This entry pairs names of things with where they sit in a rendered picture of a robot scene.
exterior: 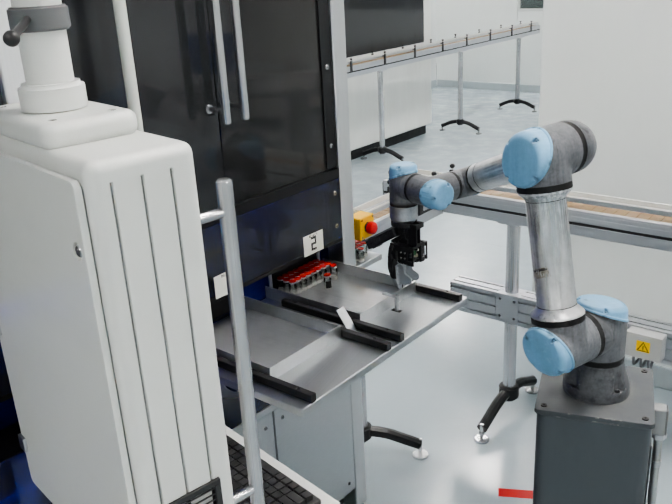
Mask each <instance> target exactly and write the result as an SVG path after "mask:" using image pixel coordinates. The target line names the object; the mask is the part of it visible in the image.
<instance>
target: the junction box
mask: <svg viewBox="0 0 672 504"><path fill-rule="evenodd" d="M666 340H667V334H663V333H659V332H655V331H650V330H646V329H642V328H638V327H634V326H631V327H630V328H629V329H628V330H627V337H626V348H625V354H626V355H630V356H633V357H637V358H641V359H645V360H649V361H653V362H656V363H661V361H662V360H663V359H664V358H665V349H666Z"/></svg>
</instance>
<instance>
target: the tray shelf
mask: <svg viewBox="0 0 672 504"><path fill-rule="evenodd" d="M261 301H262V302H266V303H269V304H272V305H276V306H279V307H282V308H285V309H289V308H286V307H283V306H282V303H281V302H279V301H276V300H272V299H269V298H265V299H263V300H261ZM465 304H467V297H465V296H462V301H460V302H457V301H453V300H449V299H445V298H441V297H437V296H433V295H429V294H425V293H421V292H417V291H416V292H415V293H413V294H412V295H410V296H409V297H407V298H405V299H404V300H402V301H401V302H400V310H402V311H401V312H400V313H398V312H395V311H391V310H392V309H393V308H395V305H394V306H392V307H391V308H389V309H388V310H386V311H384V312H383V313H381V314H379V315H378V316H376V317H375V318H373V319H371V320H370V321H368V323H371V324H375V325H378V326H381V327H385V328H388V329H391V330H395V331H398V332H402V333H404V341H402V342H397V341H394V340H391V339H389V340H388V341H389V342H391V349H390V350H389V351H384V350H381V349H378V348H375V347H372V346H369V345H366V344H362V343H359V342H356V341H353V340H350V339H347V338H344V337H341V339H339V340H337V341H336V342H334V343H333V344H331V345H329V346H328V347H326V348H324V349H323V350H321V351H320V352H318V353H316V354H315V355H313V356H312V357H310V358H308V359H307V360H305V361H303V362H302V363H300V364H299V365H297V366H295V367H294V368H292V369H291V370H289V371H287V372H286V373H284V374H282V375H281V376H279V377H278V379H281V380H283V381H286V382H289V383H291V384H294V385H296V386H299V387H302V388H304V389H307V390H309V391H312V392H315V393H316V401H315V402H313V403H312V404H311V403H309V402H306V401H304V400H301V399H299V398H296V397H293V396H291V395H288V394H286V393H283V392H281V391H278V390H276V389H273V388H271V387H268V386H266V385H263V384H261V383H258V382H256V381H253V388H254V398H257V399H259V400H261V401H264V402H266V403H269V404H271V405H274V406H276V407H278V408H281V409H283V410H286V411H288V412H291V413H293V414H295V415H298V416H300V417H305V416H306V415H308V414H309V413H311V412H312V411H313V410H315V409H316V408H318V407H319V406H321V405H322V404H323V403H325V402H326V401H328V400H329V399H331V398H332V397H334V396H335V395H336V394H338V393H339V392H341V391H342V390H344V389H345V388H346V387H348V386H349V385H351V384H352V383H354V382H355V381H356V380H358V379H359V378H361V377H362V376H364V375H365V374H366V373H368V372H369V371H371V370H372V369H374V368H375V367H376V366H378V365H379V364H381V363H382V362H384V361H385V360H387V359H388V358H389V357H391V356H392V355H394V354H395V353H397V352H398V351H399V350H401V349H402V348H404V347H405V346H407V345H408V344H409V343H411V342H412V341H414V340H415V339H417V338H418V337H419V336H421V335H422V334H424V333H425V332H427V331H428V330H429V329H431V328H432V327H434V326H435V325H437V324H438V323H440V322H441V321H442V320H444V319H445V318H447V317H448V316H450V315H451V314H452V313H454V312H455V311H457V310H458V309H460V308H461V307H462V306H464V305H465ZM289 310H292V311H295V312H298V313H302V312H299V311H296V310H293V309H289ZM302 314H305V315H308V316H311V317H315V316H312V315H309V314H306V313H302ZM315 318H318V319H321V320H324V321H328V322H331V323H334V324H337V325H341V327H344V328H345V326H344V325H342V324H338V323H335V322H332V321H329V320H325V319H322V318H319V317H315ZM218 371H219V380H220V384H223V385H225V386H228V387H230V388H232V389H235V390H237V391H238V383H237V374H235V373H233V372H230V371H228V370H225V369H223V368H220V367H218Z"/></svg>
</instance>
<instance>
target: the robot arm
mask: <svg viewBox="0 0 672 504"><path fill-rule="evenodd" d="M596 150H597V141H596V137H595V135H594V133H593V131H592V130H591V129H590V128H589V127H588V126H587V125H585V124H584V123H582V122H579V121H576V120H563V121H559V122H556V123H552V124H547V125H543V126H539V127H530V128H527V129H525V130H524V131H520V132H518V133H516V134H514V135H513V136H512V137H511V138H510V139H509V141H508V142H507V143H506V145H505V147H504V150H503V154H500V155H498V156H495V157H492V158H489V159H486V160H484V161H481V162H478V163H475V164H473V165H469V166H467V167H464V168H461V169H457V170H453V171H450V172H446V173H442V174H438V175H434V176H425V175H421V174H418V173H417V172H418V170H417V165H416V164H415V163H414V162H410V161H400V162H395V163H393V164H391V165H390V167H389V178H388V180H389V200H390V204H389V208H390V219H391V226H393V227H394V228H392V229H390V230H388V231H386V232H384V233H381V234H379V235H378V234H377V235H373V236H371V237H370V238H368V239H369V240H367V241H365V242H366V245H367V247H368V249H372V248H373V249H375V248H379V247H380V246H381V245H382V244H383V243H384V242H387V241H389V240H391V239H392V240H391V243H390V245H389V248H388V249H389V250H388V270H389V273H390V276H391V278H392V280H393V282H394V284H395V286H396V287H397V289H398V290H399V289H401V288H403V287H404V286H405V285H406V284H411V283H412V281H413V280H418V279H419V274H418V273H417V272H416V271H415V270H414V269H413V267H414V263H415V262H416V263H417V262H423V261H424V260H425V259H428V245H427V241H426V240H421V236H420V228H422V227H424V222H422V221H417V218H418V204H419V205H422V206H425V207H426V208H429V209H436V210H443V209H446V208H447V207H448V205H450V204H451V202H452V201H454V200H457V199H460V198H464V197H468V196H471V195H477V194H479V193H481V192H483V191H486V190H490V189H493V188H496V187H500V186H503V185H506V184H510V183H511V184H512V185H513V186H515V187H516V190H517V194H518V195H519V196H520V197H522V198H523V199H524V200H525V205H526V215H527V224H528V233H529V242H530V251H531V260H532V269H533V278H534V287H535V296H536V307H535V309H534V310H533V311H532V312H531V314H530V315H531V325H532V328H530V329H528V330H527V332H526V333H525V335H524V336H523V341H522V344H523V349H524V352H525V355H526V357H527V359H528V360H529V362H530V363H531V364H533V366H534V367H535V368H536V369H537V370H538V371H540V372H542V373H543V374H546V375H549V376H559V375H561V374H564V376H563V389H564V390H565V392H566V393H567V394H568V395H569V396H571V397H572V398H574V399H576V400H579V401H581V402H584V403H588V404H594V405H612V404H617V403H620V402H622V401H624V400H625V399H627V398H628V396H629V393H630V381H629V377H628V374H627V370H626V367H625V363H624V359H625V348H626V337H627V326H628V322H629V319H628V308H627V306H626V305H625V304H624V303H623V302H622V301H620V300H618V299H615V298H612V297H609V296H604V295H597V294H586V295H581V296H579V297H577V298H576V288H575V278H574V268H573V258H572V247H571V237H570V227H569V217H568V207H567V197H566V196H567V194H568V193H569V192H570V191H571V189H572V188H573V181H572V174H574V173H577V172H579V171H581V170H583V169H585V168H586V167H587V166H588V165H589V164H590V163H591V162H592V160H593V159H594V157H595V154H596ZM397 236H398V237H397ZM395 237H396V238H395ZM393 238H394V239H393ZM425 246H426V254H425ZM398 262H399V263H398Z"/></svg>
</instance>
